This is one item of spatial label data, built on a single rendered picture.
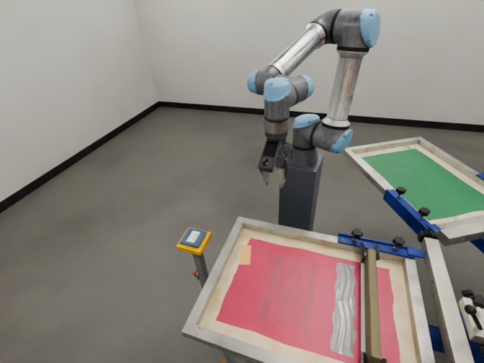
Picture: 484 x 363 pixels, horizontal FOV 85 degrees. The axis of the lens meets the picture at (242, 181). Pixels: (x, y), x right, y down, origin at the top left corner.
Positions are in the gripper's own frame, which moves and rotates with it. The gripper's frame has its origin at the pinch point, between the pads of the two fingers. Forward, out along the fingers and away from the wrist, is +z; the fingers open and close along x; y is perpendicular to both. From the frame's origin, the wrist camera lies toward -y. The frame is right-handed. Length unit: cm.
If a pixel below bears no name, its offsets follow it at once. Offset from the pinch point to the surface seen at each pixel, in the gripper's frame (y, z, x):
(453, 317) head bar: -6, 32, -63
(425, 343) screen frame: -15, 37, -57
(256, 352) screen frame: -39, 37, -9
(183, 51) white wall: 341, 32, 286
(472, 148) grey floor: 333, 136, -163
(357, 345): -22, 41, -38
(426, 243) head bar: 24, 32, -58
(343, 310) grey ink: -13, 40, -32
